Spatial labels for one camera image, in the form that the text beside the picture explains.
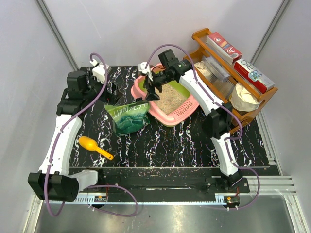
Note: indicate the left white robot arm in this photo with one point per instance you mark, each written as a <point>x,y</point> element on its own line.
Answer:
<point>52,181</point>

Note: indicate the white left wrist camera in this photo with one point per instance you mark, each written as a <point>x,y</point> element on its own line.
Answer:
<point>99,72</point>

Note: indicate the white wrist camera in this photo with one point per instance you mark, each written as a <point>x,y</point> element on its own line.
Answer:
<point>99,72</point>
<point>145,70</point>

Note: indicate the red white box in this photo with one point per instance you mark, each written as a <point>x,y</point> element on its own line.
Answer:
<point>248,71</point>
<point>223,48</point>

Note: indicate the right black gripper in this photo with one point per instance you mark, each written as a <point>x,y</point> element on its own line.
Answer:
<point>151,95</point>

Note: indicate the wooden two-tier shelf rack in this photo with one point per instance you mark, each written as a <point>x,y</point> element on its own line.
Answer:
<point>223,90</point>

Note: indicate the clear plastic box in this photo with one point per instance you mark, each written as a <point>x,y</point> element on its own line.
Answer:
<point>218,71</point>

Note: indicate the pink green litter box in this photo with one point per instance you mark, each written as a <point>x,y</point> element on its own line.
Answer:
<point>176,104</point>

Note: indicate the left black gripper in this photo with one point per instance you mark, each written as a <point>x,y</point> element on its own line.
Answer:
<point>112,97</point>

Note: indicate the red white box upper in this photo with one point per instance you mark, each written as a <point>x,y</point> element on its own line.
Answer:
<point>223,48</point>

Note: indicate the yellow plastic litter scoop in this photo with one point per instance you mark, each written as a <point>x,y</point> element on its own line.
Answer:
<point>92,146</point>

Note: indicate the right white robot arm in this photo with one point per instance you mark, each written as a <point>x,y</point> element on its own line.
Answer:
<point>218,114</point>

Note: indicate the green cat litter bag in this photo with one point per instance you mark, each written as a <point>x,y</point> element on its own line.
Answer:
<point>128,118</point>

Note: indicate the red white box lower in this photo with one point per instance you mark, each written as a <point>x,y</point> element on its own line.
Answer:
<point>248,71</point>

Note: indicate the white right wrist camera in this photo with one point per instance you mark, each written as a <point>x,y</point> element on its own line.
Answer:
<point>145,70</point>

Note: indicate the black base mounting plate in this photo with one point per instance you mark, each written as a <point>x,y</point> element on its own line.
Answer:
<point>198,179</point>

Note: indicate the beige paper bag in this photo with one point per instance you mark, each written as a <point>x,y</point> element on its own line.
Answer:
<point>242,100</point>

